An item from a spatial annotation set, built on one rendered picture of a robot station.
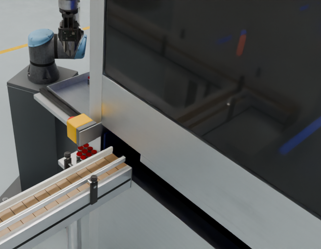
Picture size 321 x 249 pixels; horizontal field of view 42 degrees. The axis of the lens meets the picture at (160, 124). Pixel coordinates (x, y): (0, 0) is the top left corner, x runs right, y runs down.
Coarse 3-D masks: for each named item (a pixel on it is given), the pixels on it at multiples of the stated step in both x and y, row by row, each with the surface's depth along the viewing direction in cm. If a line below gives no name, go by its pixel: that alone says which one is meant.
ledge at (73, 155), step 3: (72, 153) 149; (75, 153) 149; (72, 156) 148; (75, 156) 148; (60, 159) 146; (63, 159) 146; (72, 159) 146; (75, 159) 146; (60, 162) 145; (63, 162) 145; (72, 162) 145; (75, 162) 145; (60, 165) 145; (63, 165) 144; (63, 168) 145
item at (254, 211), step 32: (128, 96) 125; (128, 128) 131; (160, 128) 120; (160, 160) 125; (192, 160) 115; (224, 160) 106; (192, 192) 120; (224, 192) 110; (256, 192) 102; (224, 224) 115; (256, 224) 106; (288, 224) 98; (320, 224) 92
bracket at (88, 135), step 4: (96, 124) 140; (100, 124) 141; (88, 128) 138; (92, 128) 139; (96, 128) 141; (100, 128) 142; (80, 132) 136; (84, 132) 137; (88, 132) 139; (92, 132) 140; (96, 132) 142; (100, 132) 143; (80, 136) 137; (84, 136) 138; (88, 136) 140; (92, 136) 141; (96, 136) 143; (80, 140) 138; (84, 140) 139; (88, 140) 141; (80, 144) 139
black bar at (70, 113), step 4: (40, 88) 176; (44, 88) 176; (40, 92) 176; (44, 92) 174; (48, 92) 174; (48, 96) 172; (52, 96) 172; (52, 100) 171; (56, 100) 170; (56, 104) 170; (60, 104) 168; (64, 104) 168; (60, 108) 168; (64, 108) 166; (68, 108) 167; (68, 112) 165; (72, 112) 165; (72, 116) 164
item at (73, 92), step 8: (88, 72) 187; (64, 80) 180; (72, 80) 183; (80, 80) 186; (48, 88) 174; (56, 88) 179; (64, 88) 181; (72, 88) 181; (80, 88) 182; (88, 88) 183; (56, 96) 172; (64, 96) 176; (72, 96) 177; (80, 96) 177; (88, 96) 178; (72, 104) 172; (80, 104) 173; (88, 104) 173; (80, 112) 163; (88, 112) 169
